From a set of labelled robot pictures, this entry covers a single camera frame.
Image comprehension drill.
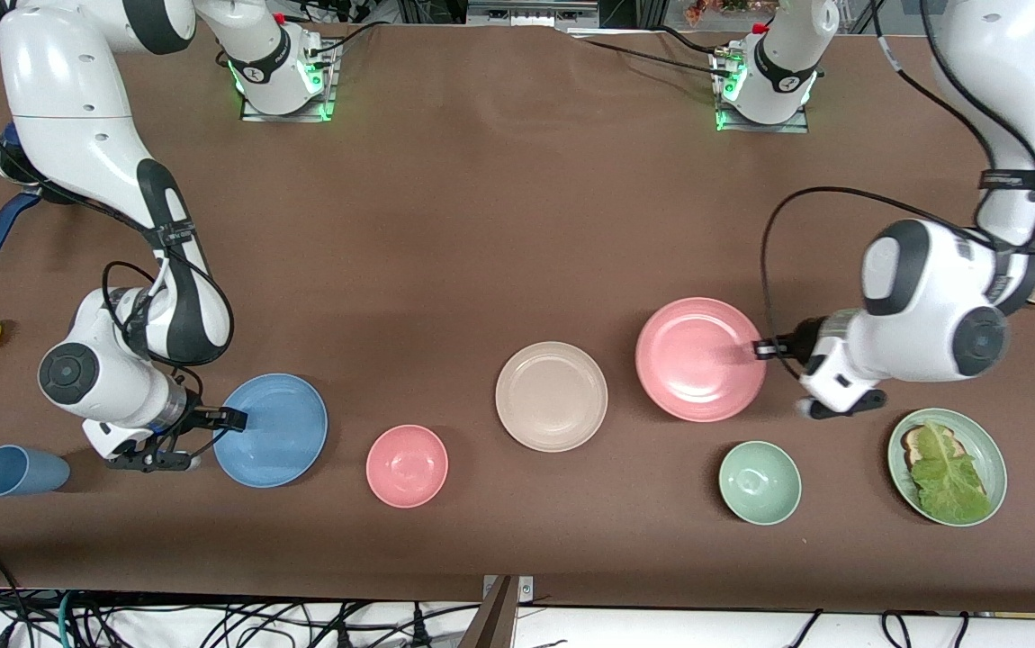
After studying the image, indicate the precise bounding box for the blue ribbed plate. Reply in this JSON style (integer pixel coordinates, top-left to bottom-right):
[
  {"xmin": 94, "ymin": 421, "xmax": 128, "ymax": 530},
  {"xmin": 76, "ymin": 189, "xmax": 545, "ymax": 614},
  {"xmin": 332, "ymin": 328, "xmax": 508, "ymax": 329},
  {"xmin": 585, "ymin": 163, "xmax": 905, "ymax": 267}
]
[{"xmin": 212, "ymin": 373, "xmax": 329, "ymax": 489}]

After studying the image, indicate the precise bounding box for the pink ribbed plate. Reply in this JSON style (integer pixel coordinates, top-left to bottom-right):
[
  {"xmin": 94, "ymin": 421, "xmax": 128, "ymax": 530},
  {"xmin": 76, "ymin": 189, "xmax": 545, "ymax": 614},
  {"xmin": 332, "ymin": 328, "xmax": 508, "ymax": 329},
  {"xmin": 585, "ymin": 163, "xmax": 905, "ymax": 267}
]
[{"xmin": 634, "ymin": 297, "xmax": 768, "ymax": 424}]

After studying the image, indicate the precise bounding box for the toasted bread slice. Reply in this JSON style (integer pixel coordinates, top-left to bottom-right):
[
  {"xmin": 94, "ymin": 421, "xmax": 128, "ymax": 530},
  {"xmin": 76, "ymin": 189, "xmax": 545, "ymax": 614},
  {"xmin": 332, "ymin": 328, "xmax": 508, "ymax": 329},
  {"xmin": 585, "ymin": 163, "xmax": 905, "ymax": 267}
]
[{"xmin": 901, "ymin": 425, "xmax": 964, "ymax": 473}]

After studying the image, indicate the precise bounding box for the blue plastic cup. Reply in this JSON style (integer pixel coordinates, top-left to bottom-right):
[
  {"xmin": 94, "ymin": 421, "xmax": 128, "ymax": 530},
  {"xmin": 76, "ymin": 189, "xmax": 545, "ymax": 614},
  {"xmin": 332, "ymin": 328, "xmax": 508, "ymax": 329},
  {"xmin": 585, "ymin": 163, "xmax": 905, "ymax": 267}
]
[{"xmin": 0, "ymin": 445, "xmax": 71, "ymax": 498}]

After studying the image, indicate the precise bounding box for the green bowl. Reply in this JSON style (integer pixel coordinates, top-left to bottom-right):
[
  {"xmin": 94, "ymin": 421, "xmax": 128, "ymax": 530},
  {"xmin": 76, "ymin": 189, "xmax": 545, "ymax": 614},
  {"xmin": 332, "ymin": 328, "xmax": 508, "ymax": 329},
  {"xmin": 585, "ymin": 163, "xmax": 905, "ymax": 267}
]
[{"xmin": 718, "ymin": 440, "xmax": 803, "ymax": 527}]

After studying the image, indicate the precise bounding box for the green lettuce leaf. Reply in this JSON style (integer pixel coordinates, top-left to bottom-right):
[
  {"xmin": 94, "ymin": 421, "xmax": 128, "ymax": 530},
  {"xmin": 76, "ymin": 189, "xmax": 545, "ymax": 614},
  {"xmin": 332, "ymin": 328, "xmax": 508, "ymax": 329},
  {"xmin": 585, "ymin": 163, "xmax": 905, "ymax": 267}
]
[{"xmin": 909, "ymin": 421, "xmax": 994, "ymax": 525}]

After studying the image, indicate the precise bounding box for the green plate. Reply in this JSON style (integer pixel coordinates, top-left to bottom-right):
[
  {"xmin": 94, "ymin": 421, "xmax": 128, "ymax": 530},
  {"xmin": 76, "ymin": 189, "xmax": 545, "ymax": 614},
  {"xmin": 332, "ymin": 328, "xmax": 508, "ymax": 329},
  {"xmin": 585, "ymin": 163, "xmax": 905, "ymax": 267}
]
[{"xmin": 886, "ymin": 408, "xmax": 1009, "ymax": 528}]

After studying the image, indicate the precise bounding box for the pink bowl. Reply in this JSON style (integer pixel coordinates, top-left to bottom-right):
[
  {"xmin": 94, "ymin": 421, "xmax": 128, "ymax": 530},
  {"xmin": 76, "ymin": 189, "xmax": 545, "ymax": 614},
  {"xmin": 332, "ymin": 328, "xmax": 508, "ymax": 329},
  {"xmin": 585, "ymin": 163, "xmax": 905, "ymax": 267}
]
[{"xmin": 365, "ymin": 424, "xmax": 450, "ymax": 509}]

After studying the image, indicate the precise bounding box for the beige ribbed plate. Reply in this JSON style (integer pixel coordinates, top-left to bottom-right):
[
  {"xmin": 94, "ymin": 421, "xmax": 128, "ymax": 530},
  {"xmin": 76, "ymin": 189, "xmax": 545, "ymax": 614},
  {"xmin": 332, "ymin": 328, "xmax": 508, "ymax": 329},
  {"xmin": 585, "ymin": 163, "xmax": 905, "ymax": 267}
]
[{"xmin": 494, "ymin": 341, "xmax": 609, "ymax": 454}]

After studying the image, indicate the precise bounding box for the blue saucepan with lid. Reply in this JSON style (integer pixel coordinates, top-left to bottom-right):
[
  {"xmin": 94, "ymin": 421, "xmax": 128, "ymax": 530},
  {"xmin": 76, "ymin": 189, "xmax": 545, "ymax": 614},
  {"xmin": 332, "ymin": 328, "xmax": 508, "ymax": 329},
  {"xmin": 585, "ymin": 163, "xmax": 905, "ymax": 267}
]
[{"xmin": 0, "ymin": 121, "xmax": 59, "ymax": 267}]

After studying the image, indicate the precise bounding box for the glass lid blue knob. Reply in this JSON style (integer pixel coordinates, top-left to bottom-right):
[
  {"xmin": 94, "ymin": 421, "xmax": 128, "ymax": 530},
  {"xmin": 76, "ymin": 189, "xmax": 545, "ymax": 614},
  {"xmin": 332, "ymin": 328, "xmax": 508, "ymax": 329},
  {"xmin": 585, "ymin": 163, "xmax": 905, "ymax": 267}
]
[{"xmin": 0, "ymin": 121, "xmax": 37, "ymax": 190}]

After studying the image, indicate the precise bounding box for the dried flower bunch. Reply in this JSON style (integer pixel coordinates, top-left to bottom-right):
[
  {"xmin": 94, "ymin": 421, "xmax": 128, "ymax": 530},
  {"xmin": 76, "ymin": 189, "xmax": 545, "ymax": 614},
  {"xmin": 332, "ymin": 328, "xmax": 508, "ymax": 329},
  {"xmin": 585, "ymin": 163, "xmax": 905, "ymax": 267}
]
[{"xmin": 684, "ymin": 0, "xmax": 775, "ymax": 26}]

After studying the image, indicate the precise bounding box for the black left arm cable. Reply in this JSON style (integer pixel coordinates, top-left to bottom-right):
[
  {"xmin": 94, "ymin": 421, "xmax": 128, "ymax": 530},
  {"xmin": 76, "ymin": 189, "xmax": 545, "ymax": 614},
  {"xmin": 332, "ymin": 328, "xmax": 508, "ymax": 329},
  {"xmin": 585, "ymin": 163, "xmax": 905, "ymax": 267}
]
[{"xmin": 759, "ymin": 0, "xmax": 1035, "ymax": 383}]

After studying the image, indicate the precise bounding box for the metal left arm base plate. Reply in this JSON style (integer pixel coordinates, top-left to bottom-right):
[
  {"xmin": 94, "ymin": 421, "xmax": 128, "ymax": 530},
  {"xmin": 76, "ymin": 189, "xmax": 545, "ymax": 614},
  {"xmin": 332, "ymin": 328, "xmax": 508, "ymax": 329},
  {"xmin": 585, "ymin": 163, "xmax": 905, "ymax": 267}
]
[{"xmin": 711, "ymin": 49, "xmax": 811, "ymax": 134}]

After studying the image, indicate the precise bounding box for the black table cable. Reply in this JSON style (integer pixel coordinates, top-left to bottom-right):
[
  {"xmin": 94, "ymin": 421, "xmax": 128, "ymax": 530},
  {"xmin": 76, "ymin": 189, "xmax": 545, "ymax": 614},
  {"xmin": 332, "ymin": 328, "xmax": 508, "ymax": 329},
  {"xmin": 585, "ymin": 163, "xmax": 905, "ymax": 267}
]
[
  {"xmin": 571, "ymin": 36, "xmax": 733, "ymax": 80},
  {"xmin": 652, "ymin": 25, "xmax": 724, "ymax": 57}
]

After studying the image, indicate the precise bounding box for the metal table clamp bracket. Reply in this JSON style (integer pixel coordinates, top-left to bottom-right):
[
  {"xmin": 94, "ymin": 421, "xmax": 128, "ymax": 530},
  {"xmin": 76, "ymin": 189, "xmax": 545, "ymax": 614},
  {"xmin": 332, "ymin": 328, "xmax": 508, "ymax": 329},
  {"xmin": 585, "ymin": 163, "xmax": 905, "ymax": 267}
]
[{"xmin": 459, "ymin": 574, "xmax": 536, "ymax": 648}]

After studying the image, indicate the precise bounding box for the aluminium frame bar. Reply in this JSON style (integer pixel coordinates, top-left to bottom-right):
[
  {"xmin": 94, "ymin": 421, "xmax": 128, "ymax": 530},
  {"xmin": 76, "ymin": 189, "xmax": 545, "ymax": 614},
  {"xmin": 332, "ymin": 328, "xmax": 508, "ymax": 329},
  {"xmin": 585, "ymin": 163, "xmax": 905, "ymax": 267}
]
[{"xmin": 466, "ymin": 0, "xmax": 601, "ymax": 30}]

